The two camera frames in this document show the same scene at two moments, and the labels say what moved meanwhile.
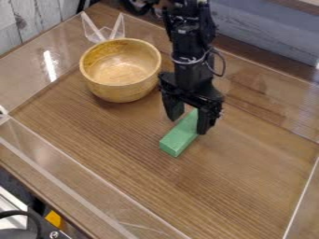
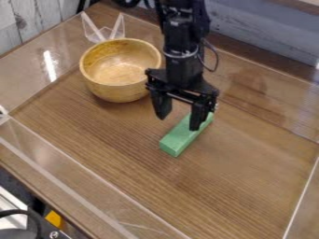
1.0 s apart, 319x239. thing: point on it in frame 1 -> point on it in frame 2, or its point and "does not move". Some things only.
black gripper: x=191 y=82 -> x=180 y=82
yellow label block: x=53 y=217 does not move
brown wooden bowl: x=121 y=69 does not move
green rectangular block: x=181 y=133 does not move
